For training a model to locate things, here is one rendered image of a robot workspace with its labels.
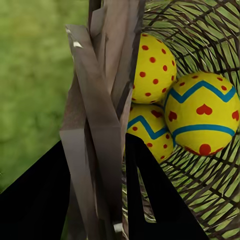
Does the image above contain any wicker basket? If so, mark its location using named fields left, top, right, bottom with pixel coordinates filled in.
left=59, top=0, right=240, bottom=240

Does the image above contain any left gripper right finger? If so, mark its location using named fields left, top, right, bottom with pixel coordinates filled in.
left=124, top=132, right=210, bottom=240

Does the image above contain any easter egg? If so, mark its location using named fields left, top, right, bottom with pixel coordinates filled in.
left=131, top=33, right=178, bottom=105
left=163, top=71, right=240, bottom=157
left=127, top=101, right=178, bottom=164

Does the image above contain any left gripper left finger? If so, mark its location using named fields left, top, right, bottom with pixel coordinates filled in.
left=0, top=140, right=71, bottom=240

